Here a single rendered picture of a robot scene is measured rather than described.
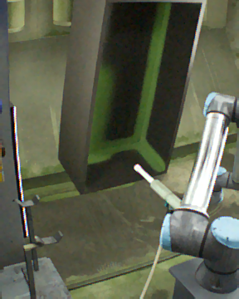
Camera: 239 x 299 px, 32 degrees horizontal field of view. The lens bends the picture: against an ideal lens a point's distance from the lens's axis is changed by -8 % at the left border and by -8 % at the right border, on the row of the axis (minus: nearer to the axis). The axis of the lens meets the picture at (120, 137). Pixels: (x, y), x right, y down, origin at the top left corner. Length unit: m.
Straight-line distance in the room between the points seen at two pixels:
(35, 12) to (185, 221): 2.36
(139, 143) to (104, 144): 0.25
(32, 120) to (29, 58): 0.51
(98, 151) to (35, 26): 1.24
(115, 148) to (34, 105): 0.82
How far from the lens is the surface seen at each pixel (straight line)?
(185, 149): 3.88
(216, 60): 4.33
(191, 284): 1.74
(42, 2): 3.51
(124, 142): 2.96
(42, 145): 3.35
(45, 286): 1.48
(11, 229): 1.87
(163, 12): 2.58
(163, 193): 2.23
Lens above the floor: 1.86
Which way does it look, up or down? 26 degrees down
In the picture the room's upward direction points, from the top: 2 degrees clockwise
